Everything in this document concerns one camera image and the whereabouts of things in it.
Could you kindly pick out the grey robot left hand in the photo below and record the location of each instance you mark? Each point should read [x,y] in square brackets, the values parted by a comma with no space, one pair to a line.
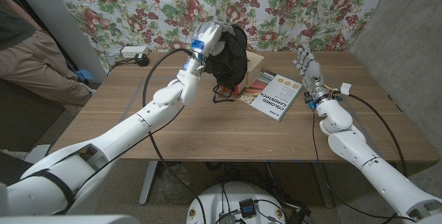
[207,39]

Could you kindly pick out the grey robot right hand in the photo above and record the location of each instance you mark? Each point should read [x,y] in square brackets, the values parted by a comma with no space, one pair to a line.
[313,77]

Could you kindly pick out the black shorts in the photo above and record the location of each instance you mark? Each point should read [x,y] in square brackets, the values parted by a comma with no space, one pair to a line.
[229,61]

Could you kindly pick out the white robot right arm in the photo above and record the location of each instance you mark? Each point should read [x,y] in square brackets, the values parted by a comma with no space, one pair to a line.
[366,158]

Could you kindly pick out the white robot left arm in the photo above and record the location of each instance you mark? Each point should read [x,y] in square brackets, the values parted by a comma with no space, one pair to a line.
[114,141]

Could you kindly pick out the colored cardstock book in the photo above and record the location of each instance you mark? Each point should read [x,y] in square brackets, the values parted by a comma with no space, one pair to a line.
[279,96]

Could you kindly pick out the wooden box with slot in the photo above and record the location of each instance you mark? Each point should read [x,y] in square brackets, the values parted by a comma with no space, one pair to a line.
[255,66]

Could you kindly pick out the black power adapter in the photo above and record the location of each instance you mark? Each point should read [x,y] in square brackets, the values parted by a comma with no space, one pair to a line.
[142,61]

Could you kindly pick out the white power strip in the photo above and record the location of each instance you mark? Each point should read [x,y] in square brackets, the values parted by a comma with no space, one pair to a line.
[133,51]

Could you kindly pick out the fruit print backdrop cloth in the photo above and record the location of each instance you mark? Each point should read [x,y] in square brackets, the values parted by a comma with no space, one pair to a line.
[138,6]

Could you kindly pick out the blue floor object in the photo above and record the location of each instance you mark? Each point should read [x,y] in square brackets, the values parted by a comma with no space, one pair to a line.
[84,75]

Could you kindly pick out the white pillar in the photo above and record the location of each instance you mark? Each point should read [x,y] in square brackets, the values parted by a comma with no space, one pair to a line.
[65,27]

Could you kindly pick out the black module with blue label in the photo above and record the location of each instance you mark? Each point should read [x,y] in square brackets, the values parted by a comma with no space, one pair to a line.
[247,207]

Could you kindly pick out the clear plastic bag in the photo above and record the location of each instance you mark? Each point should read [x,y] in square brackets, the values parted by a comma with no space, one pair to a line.
[174,182]

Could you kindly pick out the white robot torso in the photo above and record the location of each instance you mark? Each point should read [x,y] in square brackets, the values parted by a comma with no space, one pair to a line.
[214,203]

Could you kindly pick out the person in khaki trousers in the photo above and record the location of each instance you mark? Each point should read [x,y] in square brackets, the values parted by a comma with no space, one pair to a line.
[31,61]

